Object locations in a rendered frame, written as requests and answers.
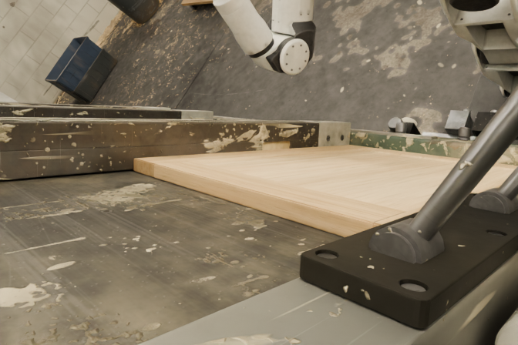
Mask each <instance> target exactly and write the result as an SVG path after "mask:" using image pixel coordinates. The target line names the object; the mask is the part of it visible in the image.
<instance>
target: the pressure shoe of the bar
mask: <svg viewBox="0 0 518 345"><path fill-rule="evenodd" d="M289 146H290V142H289V141H280V142H263V146H262V150H271V149H289Z"/></svg>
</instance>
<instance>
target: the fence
mask: <svg viewBox="0 0 518 345"><path fill-rule="evenodd" d="M517 308H518V250H517V251H516V252H515V253H514V254H513V255H512V256H511V257H510V258H509V259H507V260H506V261H505V262H504V263H502V264H501V265H500V266H499V267H498V268H496V269H495V270H494V271H493V272H492V273H491V274H490V275H488V276H487V277H486V278H485V279H484V280H483V281H481V282H480V283H479V284H478V285H477V286H475V287H474V288H473V289H472V290H470V291H469V292H468V293H467V294H466V295H465V296H464V297H463V298H462V299H460V300H459V301H458V302H457V303H455V304H454V305H453V306H452V307H450V308H449V309H448V310H447V311H446V312H445V313H444V314H443V315H442V316H440V317H439V318H438V319H437V320H436V321H434V322H433V323H432V324H431V325H429V326H428V327H427V328H425V329H417V328H414V327H411V326H408V325H406V324H404V323H401V322H399V321H397V320H394V319H392V318H391V317H387V316H386V315H383V314H381V313H379V312H376V311H374V310H371V309H369V308H368V307H366V306H362V305H361V304H358V303H356V302H353V301H351V300H349V299H346V298H344V297H343V296H339V295H338V294H336V293H333V292H331V291H328V290H326V289H324V288H321V287H319V286H316V285H314V284H313V283H309V282H308V281H306V280H303V279H302V278H300V277H299V278H297V279H295V280H292V281H290V282H287V283H285V284H282V285H280V286H277V287H275V288H273V289H271V290H268V291H266V292H263V293H260V294H258V295H256V296H253V297H251V298H249V299H247V300H244V301H241V302H239V303H236V304H234V305H232V306H229V307H227V308H225V309H222V310H220V311H217V312H216V313H212V314H211V315H208V316H206V317H203V318H201V319H199V320H195V321H193V322H192V323H188V324H186V325H184V326H182V327H179V328H176V329H175V330H171V331H170V332H167V333H165V334H162V335H160V336H158V337H155V338H153V339H151V340H148V341H146V342H143V343H140V344H138V345H494V344H495V340H496V335H497V334H498V332H499V331H500V329H501V328H502V326H503V325H504V324H505V322H506V321H507V320H508V319H509V318H510V317H511V315H512V314H513V313H514V312H515V310H516V309H517Z"/></svg>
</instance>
